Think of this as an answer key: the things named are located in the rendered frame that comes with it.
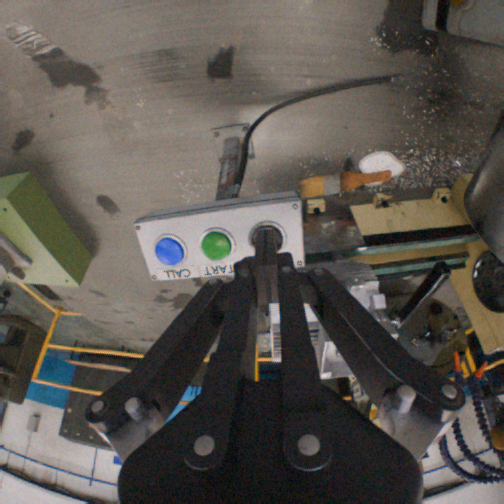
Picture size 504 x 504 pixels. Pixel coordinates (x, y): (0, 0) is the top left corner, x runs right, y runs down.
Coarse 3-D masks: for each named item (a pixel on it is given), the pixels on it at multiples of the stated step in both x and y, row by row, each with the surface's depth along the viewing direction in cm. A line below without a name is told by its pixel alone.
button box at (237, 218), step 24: (288, 192) 25; (144, 216) 25; (168, 216) 23; (192, 216) 22; (216, 216) 22; (240, 216) 22; (264, 216) 22; (288, 216) 22; (144, 240) 23; (192, 240) 23; (240, 240) 23; (288, 240) 23; (192, 264) 24; (216, 264) 24
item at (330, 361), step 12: (372, 312) 38; (384, 312) 38; (384, 324) 35; (324, 336) 35; (396, 336) 33; (324, 348) 34; (336, 348) 34; (324, 360) 35; (336, 360) 40; (324, 372) 37; (336, 372) 38; (348, 372) 38
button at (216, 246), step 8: (216, 232) 22; (208, 240) 22; (216, 240) 22; (224, 240) 22; (208, 248) 23; (216, 248) 22; (224, 248) 22; (208, 256) 23; (216, 256) 23; (224, 256) 23
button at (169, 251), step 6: (162, 240) 23; (168, 240) 23; (174, 240) 23; (156, 246) 23; (162, 246) 23; (168, 246) 23; (174, 246) 23; (180, 246) 23; (156, 252) 23; (162, 252) 23; (168, 252) 23; (174, 252) 23; (180, 252) 23; (162, 258) 23; (168, 258) 23; (174, 258) 23; (180, 258) 23; (168, 264) 24; (174, 264) 24
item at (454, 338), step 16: (400, 304) 64; (432, 304) 61; (416, 320) 59; (432, 320) 58; (448, 320) 57; (400, 336) 58; (416, 336) 54; (432, 336) 56; (448, 336) 52; (464, 336) 54; (416, 352) 54; (432, 352) 53; (448, 352) 52; (464, 352) 51; (432, 368) 51; (448, 368) 50
